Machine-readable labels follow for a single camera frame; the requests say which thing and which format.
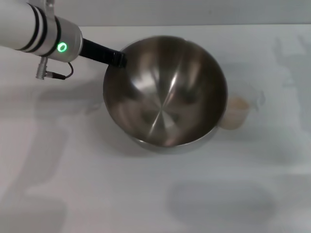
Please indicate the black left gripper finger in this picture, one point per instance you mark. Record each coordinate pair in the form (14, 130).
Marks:
(119, 60)

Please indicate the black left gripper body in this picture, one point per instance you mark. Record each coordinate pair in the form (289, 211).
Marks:
(96, 51)

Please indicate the stainless steel mixing bowl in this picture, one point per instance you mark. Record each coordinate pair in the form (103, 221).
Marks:
(165, 97)

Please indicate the white rice grains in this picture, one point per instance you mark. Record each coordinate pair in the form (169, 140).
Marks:
(236, 106)

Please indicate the clear plastic measuring cup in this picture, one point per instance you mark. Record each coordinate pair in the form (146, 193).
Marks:
(239, 114)

